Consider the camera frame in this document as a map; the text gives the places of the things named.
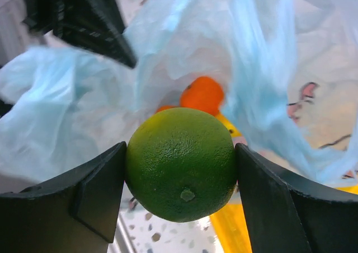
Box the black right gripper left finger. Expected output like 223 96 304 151
1 142 126 252

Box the yellow plastic tray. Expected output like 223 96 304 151
210 185 357 252

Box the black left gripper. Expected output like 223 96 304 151
23 0 137 68

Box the light blue plastic bag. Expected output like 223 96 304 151
1 0 357 187

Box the orange fake persimmon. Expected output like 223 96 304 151
156 105 177 113

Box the orange fake mandarin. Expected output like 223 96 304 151
180 76 224 116

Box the dark green fake lime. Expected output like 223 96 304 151
125 107 237 223

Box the yellow fake pear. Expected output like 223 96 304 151
215 113 242 138

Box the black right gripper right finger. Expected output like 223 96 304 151
235 143 357 252

